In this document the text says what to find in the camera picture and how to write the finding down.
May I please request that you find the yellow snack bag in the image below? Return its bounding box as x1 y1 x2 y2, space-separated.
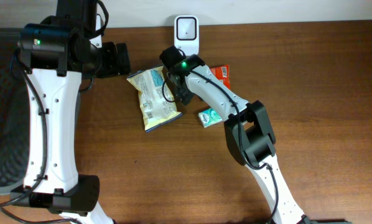
126 65 182 133

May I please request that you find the red Hacks candy bag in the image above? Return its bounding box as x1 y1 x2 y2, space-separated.
210 65 231 89

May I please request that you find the teal tissue pack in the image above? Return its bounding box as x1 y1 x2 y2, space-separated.
198 108 223 128

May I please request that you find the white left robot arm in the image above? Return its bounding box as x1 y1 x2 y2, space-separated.
0 1 130 223

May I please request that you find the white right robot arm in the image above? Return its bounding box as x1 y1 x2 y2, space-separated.
159 46 310 223

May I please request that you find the grey plastic basket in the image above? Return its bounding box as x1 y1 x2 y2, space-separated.
0 27 81 195

